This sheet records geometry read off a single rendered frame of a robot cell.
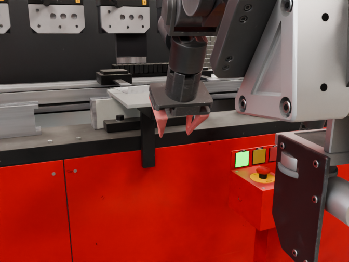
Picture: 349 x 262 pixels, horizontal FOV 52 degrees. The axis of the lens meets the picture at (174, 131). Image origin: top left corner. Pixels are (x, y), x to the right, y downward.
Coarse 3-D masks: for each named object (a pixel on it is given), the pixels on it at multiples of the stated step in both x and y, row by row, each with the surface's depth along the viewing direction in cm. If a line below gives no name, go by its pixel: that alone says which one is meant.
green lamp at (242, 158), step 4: (240, 152) 106; (244, 152) 106; (248, 152) 107; (236, 156) 106; (240, 156) 106; (244, 156) 107; (248, 156) 107; (236, 160) 106; (240, 160) 107; (244, 160) 107; (248, 160) 108; (236, 164) 106; (240, 164) 107; (244, 164) 108
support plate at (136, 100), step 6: (108, 90) 112; (114, 90) 112; (114, 96) 104; (120, 96) 102; (126, 96) 102; (132, 96) 102; (138, 96) 102; (144, 96) 102; (120, 102) 98; (126, 102) 94; (132, 102) 94; (138, 102) 94; (144, 102) 94; (150, 102) 94
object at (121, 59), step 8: (120, 40) 113; (128, 40) 114; (136, 40) 114; (144, 40) 116; (120, 48) 113; (128, 48) 114; (136, 48) 115; (144, 48) 116; (120, 56) 114; (128, 56) 115; (136, 56) 116; (144, 56) 117
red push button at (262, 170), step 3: (258, 168) 100; (261, 168) 100; (264, 168) 100; (267, 168) 100; (258, 171) 99; (261, 171) 99; (264, 171) 99; (267, 171) 99; (270, 171) 99; (261, 174) 100; (264, 174) 99; (261, 177) 100; (264, 177) 100
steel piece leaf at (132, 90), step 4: (128, 88) 106; (132, 88) 106; (136, 88) 107; (140, 88) 107; (144, 88) 108; (148, 88) 109; (124, 92) 108; (128, 92) 106; (132, 92) 106; (136, 92) 107; (140, 92) 108; (144, 92) 108; (148, 92) 109
